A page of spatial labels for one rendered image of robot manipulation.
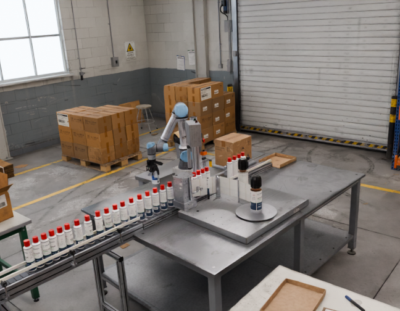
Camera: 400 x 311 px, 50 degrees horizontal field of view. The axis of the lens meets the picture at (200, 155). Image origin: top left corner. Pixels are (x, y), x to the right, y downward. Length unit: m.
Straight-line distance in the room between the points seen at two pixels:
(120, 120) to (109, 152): 0.56
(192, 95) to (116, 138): 1.51
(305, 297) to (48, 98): 7.23
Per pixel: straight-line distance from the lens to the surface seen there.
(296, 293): 2.56
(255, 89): 8.49
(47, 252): 2.86
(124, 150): 7.21
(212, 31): 9.14
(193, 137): 3.48
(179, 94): 7.65
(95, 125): 6.86
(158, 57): 10.26
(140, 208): 3.19
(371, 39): 7.44
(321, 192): 3.78
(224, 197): 3.52
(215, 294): 2.78
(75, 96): 9.26
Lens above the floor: 2.30
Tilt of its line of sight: 18 degrees down
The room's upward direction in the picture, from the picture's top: 3 degrees counter-clockwise
